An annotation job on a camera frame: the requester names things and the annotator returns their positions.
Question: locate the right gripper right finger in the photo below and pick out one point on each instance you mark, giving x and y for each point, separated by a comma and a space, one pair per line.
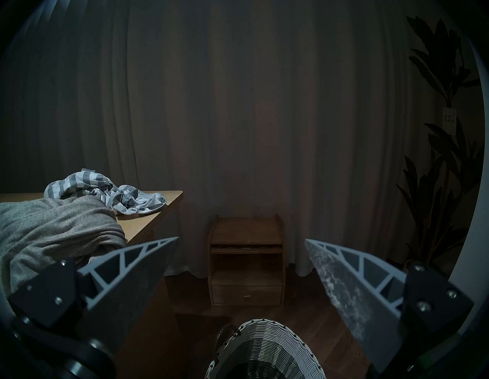
355, 290

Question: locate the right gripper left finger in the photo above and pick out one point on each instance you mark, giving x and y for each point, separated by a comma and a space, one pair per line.
126, 282

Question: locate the grey knit garment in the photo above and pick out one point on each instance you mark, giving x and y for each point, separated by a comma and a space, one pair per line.
53, 233

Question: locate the grey white striped garment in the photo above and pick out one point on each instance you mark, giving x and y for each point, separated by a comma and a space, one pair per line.
76, 185

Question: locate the white wicker laundry hamper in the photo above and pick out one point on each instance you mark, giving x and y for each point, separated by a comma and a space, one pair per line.
267, 351

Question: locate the light wooden table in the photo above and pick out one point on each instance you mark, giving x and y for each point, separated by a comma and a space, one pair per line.
162, 206

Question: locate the small wooden nightstand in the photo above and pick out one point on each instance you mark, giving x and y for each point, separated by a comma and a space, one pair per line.
246, 267

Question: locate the long pleated curtain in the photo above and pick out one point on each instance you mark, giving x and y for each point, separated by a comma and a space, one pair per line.
229, 114

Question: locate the white plant tag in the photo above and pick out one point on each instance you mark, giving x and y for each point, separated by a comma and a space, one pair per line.
449, 115

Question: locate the tall leafy houseplant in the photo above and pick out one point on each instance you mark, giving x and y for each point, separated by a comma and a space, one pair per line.
439, 68

